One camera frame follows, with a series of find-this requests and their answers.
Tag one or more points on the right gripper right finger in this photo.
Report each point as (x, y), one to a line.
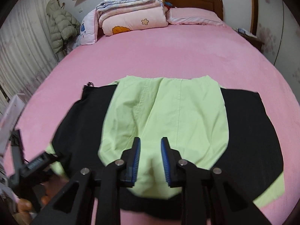
(170, 158)

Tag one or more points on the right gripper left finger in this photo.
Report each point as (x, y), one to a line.
(131, 160)

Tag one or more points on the light green hooded jacket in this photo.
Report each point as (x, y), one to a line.
(209, 125)

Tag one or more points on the person's left hand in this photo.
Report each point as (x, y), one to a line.
(24, 207)

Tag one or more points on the pink bed sheet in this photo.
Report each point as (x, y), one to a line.
(175, 51)

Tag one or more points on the white curtain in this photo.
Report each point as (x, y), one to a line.
(26, 54)

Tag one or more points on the white cartoon pillow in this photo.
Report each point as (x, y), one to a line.
(88, 29)

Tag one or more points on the pink pillow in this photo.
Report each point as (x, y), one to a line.
(193, 16)

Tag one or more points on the dark wooden nightstand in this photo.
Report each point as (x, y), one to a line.
(257, 43)

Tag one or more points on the papers on nightstand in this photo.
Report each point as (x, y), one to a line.
(244, 32)

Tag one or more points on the beige puffer coat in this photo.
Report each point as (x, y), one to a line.
(63, 26)

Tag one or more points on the folded pink cartoon quilt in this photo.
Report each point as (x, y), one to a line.
(120, 16)

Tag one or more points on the floral sliding wardrobe door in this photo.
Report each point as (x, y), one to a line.
(279, 31)

